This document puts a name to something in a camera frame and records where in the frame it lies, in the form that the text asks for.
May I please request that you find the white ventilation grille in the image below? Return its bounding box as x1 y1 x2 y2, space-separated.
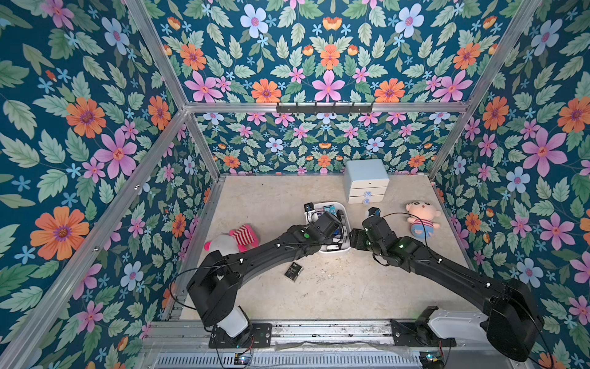
155 351 422 368

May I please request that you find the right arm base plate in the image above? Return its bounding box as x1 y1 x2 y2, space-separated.
390 320 456 348

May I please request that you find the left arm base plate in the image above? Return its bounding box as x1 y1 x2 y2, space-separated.
208 323 273 350

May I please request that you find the pink white striped plush toy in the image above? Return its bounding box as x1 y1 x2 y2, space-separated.
204 224 260 256

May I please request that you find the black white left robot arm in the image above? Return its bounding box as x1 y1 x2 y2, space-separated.
186 212 341 338

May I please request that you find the black Face tissue pack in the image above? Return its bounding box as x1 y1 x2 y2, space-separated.
284 262 303 282

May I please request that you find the pink bald baby doll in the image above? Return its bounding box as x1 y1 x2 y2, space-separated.
406 201 442 240

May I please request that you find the pale blue mini drawer chest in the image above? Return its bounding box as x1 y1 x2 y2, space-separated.
344 159 390 204

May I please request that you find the black wall hook rail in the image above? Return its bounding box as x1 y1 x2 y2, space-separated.
275 102 373 115

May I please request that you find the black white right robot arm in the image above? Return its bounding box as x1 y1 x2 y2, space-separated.
350 208 544 362

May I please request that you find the teal cartoon tissue pack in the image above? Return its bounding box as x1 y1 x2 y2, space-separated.
323 204 337 215

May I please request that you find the white plastic storage box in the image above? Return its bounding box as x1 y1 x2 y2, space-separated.
304 201 352 255

